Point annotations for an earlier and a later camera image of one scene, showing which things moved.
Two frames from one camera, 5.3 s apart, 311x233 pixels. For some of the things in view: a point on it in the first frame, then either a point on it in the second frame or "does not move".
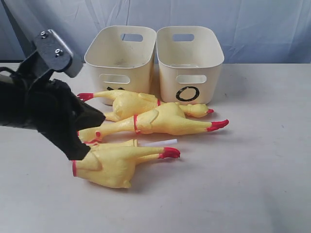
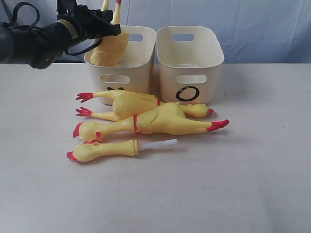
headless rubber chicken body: x=113 y=164 to x=110 y=49
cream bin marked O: x=190 y=59 does not move
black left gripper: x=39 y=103 to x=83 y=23
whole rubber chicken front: x=167 y=119 does not move
